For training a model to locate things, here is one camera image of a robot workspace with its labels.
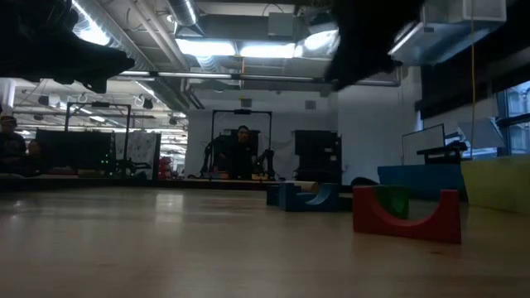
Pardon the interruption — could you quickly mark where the natural wooden cylinder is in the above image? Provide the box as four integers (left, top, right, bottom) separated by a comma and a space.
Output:
285, 180, 320, 194

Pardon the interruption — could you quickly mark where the grey laptop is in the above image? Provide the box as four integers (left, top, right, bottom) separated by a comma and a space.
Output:
456, 116, 507, 150

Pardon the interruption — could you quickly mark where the person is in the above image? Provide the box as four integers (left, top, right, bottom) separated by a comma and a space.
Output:
24, 138, 54, 175
0, 115, 28, 175
226, 125, 266, 180

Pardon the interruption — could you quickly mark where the blue plastic bin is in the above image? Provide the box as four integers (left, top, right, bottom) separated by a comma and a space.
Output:
377, 162, 469, 204

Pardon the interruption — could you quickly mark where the ceiling light fixture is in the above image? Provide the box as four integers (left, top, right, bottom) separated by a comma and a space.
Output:
175, 38, 297, 60

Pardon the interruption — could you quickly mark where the round silver duct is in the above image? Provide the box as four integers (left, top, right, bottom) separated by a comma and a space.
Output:
165, 0, 200, 28

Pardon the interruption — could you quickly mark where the black aluminium table frame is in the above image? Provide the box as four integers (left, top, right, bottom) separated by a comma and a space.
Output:
0, 176, 287, 192

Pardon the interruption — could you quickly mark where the grey ceiling pipe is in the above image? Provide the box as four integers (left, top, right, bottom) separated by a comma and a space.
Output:
111, 70, 402, 88

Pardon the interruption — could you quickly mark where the black robot cell frame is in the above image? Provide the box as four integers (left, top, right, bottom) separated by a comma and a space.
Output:
65, 102, 133, 175
210, 108, 273, 180

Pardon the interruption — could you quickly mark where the blue wooden block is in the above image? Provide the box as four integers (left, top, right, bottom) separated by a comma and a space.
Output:
278, 181, 341, 214

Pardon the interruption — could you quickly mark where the yellow translucent plastic bin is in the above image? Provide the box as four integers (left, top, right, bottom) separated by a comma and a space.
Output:
460, 154, 530, 214

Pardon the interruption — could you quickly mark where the black cabinet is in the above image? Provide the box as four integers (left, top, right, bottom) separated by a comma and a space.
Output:
294, 129, 344, 184

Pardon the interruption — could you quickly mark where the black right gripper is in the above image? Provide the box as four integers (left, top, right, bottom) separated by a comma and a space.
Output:
325, 24, 402, 91

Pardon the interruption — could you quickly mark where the red wooden arch block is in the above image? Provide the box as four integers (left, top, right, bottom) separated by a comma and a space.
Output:
352, 185, 463, 245

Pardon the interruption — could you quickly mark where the white drawn-on board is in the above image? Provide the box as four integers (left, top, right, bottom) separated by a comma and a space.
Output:
113, 131, 162, 178

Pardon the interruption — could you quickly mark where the white board panel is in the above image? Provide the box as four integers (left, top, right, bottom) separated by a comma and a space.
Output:
400, 123, 447, 166

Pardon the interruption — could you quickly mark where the black side desk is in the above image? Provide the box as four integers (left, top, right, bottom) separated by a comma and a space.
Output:
416, 139, 470, 166

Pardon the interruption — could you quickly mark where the yellow hanging cable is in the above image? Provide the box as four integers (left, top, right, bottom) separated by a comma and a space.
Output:
469, 0, 477, 159

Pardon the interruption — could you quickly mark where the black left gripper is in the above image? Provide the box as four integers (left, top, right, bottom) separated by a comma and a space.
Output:
0, 41, 136, 94

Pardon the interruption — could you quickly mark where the window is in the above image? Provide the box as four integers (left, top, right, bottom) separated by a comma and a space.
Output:
495, 79, 530, 156

